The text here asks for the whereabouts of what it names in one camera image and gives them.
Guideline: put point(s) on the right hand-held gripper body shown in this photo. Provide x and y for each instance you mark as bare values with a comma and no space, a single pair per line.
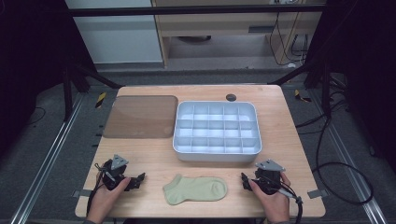
268,179

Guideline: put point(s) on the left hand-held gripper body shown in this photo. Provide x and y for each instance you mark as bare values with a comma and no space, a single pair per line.
113,174

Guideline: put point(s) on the white divided storage box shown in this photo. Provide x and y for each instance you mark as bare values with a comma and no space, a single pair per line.
217,157

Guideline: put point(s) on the light green sock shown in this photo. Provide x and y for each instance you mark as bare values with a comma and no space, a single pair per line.
196,189

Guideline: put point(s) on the person's right hand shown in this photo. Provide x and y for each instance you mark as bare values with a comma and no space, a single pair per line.
277,205

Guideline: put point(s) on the person's left hand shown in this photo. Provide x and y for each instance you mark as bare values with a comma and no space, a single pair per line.
102,202

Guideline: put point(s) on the brown translucent box lid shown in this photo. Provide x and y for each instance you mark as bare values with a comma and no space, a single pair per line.
141,116

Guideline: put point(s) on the yellow black striped tape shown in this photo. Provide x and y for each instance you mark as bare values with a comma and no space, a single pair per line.
100,100
300,95

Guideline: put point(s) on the black metal stand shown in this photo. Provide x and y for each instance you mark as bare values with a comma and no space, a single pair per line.
326,90
67,93

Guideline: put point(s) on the white cabinet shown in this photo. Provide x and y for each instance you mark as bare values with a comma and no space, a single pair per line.
118,40

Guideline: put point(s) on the dark curtain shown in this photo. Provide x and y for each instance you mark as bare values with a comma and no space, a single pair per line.
367,62
31,62

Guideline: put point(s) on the light wooden desk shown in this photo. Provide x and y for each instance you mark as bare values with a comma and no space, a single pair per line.
218,25

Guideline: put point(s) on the black horizontal bar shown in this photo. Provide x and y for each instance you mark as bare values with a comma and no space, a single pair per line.
186,11

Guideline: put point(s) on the grey metal table bracket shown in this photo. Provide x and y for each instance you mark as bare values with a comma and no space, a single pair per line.
317,193
81,193

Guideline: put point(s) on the metal floor rail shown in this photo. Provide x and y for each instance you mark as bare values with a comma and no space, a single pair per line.
348,155
46,161

